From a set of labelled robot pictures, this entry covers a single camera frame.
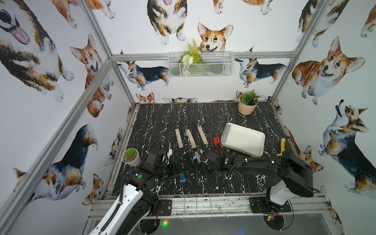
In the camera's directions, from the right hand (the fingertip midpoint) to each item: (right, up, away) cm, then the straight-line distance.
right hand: (200, 167), depth 82 cm
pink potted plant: (+34, +39, +24) cm, 57 cm away
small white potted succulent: (-40, +5, +2) cm, 40 cm away
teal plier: (-10, -6, 0) cm, 11 cm away
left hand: (-8, +3, -8) cm, 12 cm away
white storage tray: (+31, +12, +20) cm, 38 cm away
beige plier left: (-13, +13, +16) cm, 24 cm away
